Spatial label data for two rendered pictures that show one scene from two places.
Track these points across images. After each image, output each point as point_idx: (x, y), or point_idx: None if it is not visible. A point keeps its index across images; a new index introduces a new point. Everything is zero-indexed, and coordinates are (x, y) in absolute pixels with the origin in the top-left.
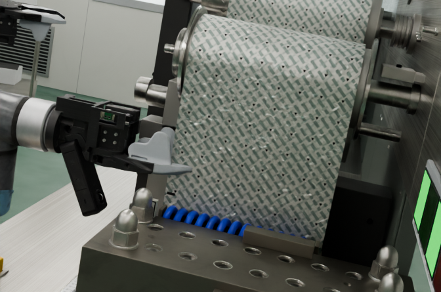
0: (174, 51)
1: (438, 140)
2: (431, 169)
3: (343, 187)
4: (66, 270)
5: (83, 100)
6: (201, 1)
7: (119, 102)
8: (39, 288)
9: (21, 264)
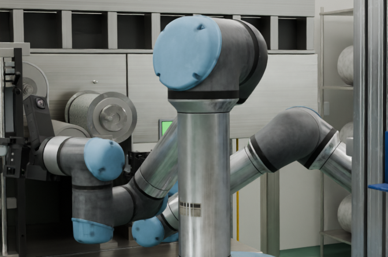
0: (126, 116)
1: (157, 112)
2: (171, 119)
3: None
4: (152, 248)
5: (149, 152)
6: (36, 93)
7: (131, 152)
8: (178, 245)
9: (166, 252)
